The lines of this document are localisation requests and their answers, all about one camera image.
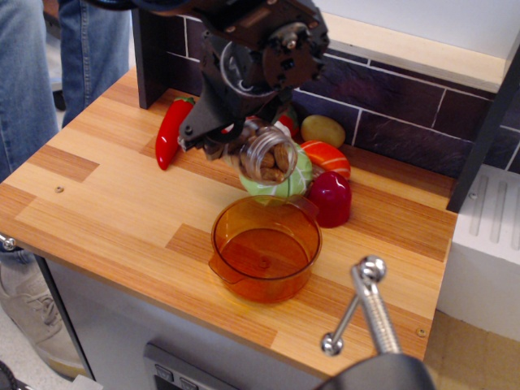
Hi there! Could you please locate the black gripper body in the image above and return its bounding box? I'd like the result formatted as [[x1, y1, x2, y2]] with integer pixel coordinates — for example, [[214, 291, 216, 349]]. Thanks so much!
[[178, 75, 293, 161]]

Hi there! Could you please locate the clear jar of almonds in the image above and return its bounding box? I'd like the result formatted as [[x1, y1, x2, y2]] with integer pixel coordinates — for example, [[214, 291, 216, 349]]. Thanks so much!
[[223, 117, 297, 185]]

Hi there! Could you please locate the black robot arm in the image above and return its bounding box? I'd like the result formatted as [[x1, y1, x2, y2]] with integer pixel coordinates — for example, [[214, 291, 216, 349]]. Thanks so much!
[[94, 1, 329, 160]]

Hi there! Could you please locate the orange transparent plastic pot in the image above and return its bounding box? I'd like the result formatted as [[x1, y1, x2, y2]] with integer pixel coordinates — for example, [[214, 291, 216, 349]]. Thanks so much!
[[209, 195, 323, 303]]

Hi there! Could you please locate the red toy chili pepper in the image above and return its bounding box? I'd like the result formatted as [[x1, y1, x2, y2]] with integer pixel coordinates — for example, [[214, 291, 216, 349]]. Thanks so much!
[[155, 97, 195, 170]]

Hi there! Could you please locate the red toy strawberry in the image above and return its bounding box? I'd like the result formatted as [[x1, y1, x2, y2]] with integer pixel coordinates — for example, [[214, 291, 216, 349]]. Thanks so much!
[[275, 106, 300, 137]]

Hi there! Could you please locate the yellow toy potato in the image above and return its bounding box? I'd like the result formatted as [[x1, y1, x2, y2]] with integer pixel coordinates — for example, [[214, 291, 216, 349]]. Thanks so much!
[[301, 115, 346, 148]]

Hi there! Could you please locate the green toy cabbage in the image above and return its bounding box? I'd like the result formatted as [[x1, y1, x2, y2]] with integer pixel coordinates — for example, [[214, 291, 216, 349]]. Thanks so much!
[[239, 144, 313, 197]]

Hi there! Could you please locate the orange salmon sushi toy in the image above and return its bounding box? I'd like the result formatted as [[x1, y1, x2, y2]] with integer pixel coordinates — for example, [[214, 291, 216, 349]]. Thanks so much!
[[301, 140, 351, 180]]

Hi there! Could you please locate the dark red toy cup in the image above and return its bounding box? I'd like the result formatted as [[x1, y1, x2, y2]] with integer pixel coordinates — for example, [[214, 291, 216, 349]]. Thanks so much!
[[308, 171, 352, 228]]

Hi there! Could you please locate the person in blue jeans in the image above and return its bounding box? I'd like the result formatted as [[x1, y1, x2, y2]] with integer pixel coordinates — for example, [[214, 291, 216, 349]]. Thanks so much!
[[0, 0, 133, 255]]

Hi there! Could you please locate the small metal knob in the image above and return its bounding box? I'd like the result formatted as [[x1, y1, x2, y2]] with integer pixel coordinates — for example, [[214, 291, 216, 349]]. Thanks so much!
[[0, 235, 17, 252]]

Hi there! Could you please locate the grey control panel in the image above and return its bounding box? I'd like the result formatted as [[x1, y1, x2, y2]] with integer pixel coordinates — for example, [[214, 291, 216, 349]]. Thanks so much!
[[143, 343, 234, 390]]

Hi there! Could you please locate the grey sneaker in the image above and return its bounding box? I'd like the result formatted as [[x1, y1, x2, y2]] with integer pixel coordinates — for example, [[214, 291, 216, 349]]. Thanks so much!
[[1, 264, 86, 379]]

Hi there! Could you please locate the white ribbed sink unit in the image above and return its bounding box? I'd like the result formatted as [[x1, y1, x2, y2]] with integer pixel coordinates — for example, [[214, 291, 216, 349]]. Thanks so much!
[[437, 165, 519, 340]]

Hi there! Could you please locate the dark grey left post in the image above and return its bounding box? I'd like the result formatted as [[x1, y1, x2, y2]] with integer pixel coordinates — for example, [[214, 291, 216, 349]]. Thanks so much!
[[132, 9, 186, 109]]

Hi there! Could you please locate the metal clamp screw handle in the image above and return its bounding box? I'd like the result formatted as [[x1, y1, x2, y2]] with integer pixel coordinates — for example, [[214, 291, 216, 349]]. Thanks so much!
[[320, 254, 436, 390]]

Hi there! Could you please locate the dark grey vertical post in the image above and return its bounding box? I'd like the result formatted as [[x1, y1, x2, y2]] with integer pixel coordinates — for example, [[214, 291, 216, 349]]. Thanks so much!
[[446, 34, 519, 213]]

